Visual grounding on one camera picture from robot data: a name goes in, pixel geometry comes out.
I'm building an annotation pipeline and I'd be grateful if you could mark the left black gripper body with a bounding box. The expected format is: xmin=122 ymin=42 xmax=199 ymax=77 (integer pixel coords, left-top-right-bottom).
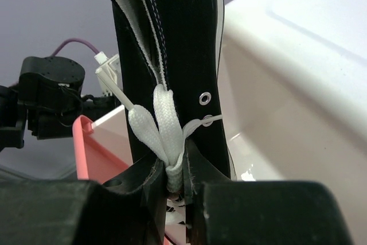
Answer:
xmin=1 ymin=56 xmax=118 ymax=149

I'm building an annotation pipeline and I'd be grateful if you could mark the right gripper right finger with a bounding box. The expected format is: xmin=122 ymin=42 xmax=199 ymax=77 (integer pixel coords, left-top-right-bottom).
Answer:
xmin=183 ymin=140 xmax=353 ymax=244

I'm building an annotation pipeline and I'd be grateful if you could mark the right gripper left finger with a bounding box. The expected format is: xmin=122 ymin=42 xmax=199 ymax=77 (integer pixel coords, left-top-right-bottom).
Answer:
xmin=1 ymin=154 xmax=166 ymax=244

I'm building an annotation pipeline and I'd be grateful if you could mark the dark pink top drawer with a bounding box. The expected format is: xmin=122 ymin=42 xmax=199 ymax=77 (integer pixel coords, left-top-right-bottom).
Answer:
xmin=72 ymin=104 xmax=190 ymax=245

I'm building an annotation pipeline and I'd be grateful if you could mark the black sneaker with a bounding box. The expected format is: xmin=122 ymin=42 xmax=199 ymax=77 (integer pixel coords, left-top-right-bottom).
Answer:
xmin=91 ymin=0 xmax=238 ymax=245

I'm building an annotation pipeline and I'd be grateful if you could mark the white plastic drawer cabinet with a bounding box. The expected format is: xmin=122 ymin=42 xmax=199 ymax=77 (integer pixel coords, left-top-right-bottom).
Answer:
xmin=225 ymin=0 xmax=366 ymax=181

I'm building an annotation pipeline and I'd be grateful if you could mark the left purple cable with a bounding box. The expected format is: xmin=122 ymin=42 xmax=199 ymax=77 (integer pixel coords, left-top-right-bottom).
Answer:
xmin=51 ymin=38 xmax=107 ymax=64

